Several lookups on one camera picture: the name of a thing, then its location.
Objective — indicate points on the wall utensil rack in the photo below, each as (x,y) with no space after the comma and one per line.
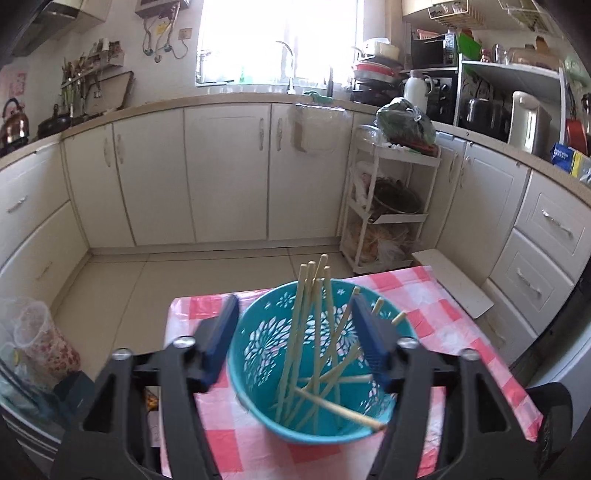
(74,78)

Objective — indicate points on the green cloth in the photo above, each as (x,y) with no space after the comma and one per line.
(318,96)

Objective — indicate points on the steel kettle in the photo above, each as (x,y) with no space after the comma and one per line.
(14,124)

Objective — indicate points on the black microwave oven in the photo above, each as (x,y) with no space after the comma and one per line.
(429,53)

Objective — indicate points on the cream kitchen base cabinets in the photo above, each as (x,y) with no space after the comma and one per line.
(221,175)

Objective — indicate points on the green vegetable bag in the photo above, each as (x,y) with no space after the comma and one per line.
(406,122)

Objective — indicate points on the pink patterned wall sticker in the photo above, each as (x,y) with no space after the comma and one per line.
(14,83)

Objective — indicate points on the cream panelled drawer cabinets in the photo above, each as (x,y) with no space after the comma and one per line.
(489,194)

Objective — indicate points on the white shelf rack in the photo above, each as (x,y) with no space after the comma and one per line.
(508,69)

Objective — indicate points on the group of wooden chopsticks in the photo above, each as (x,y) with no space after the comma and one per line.
(300,314)

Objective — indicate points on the white thermos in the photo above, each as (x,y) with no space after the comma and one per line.
(415,92)

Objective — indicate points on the wall power outlet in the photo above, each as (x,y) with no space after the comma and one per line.
(185,34)

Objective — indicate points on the cream wall cabinets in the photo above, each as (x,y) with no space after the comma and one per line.
(92,11)

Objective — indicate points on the white water heater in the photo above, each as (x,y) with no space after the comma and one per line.
(157,7)

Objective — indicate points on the white wooden bench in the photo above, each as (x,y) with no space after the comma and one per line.
(452,277)

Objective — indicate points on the clear plastic bags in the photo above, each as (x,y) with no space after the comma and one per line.
(378,244)

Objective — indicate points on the metal basin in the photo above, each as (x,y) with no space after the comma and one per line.
(397,198)

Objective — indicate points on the floral lined trash can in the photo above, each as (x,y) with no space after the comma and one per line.
(46,350)

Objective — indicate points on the red white checkered tablecloth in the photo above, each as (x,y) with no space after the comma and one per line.
(438,323)

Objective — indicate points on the blue carton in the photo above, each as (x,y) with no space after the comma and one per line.
(563,157)

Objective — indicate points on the white storage trolley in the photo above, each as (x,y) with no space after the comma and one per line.
(392,159)

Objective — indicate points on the stacked cookware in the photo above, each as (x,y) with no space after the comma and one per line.
(374,74)

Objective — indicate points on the grey range hood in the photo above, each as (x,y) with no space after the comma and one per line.
(41,27)

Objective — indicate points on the red pot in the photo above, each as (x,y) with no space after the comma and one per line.
(577,136)

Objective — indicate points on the person's black trouser leg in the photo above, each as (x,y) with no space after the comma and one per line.
(554,406)

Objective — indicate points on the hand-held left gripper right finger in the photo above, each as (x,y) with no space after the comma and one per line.
(369,341)

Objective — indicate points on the black sink faucet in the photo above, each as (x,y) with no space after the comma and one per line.
(330,83)

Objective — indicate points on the blue perforated plastic basket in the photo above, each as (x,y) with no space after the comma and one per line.
(244,318)

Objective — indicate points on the black lidded pan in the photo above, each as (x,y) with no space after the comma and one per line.
(55,124)

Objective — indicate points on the hanging cutting board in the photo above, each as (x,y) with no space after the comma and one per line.
(111,94)

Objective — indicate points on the white thermo pot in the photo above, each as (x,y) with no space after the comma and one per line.
(528,124)

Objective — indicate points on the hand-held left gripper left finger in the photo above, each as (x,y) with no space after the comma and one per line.
(221,341)

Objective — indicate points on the chrome sink faucet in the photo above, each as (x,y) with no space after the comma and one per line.
(292,69)

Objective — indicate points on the steel pot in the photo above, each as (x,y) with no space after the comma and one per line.
(482,115)

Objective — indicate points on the dark blue box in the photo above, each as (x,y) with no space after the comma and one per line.
(74,392)

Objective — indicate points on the kitchen window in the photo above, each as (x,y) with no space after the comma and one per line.
(277,37)

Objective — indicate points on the green plastic board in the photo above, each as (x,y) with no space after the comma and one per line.
(468,46)

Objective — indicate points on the white hanging plastic bag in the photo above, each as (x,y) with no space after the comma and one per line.
(323,129)

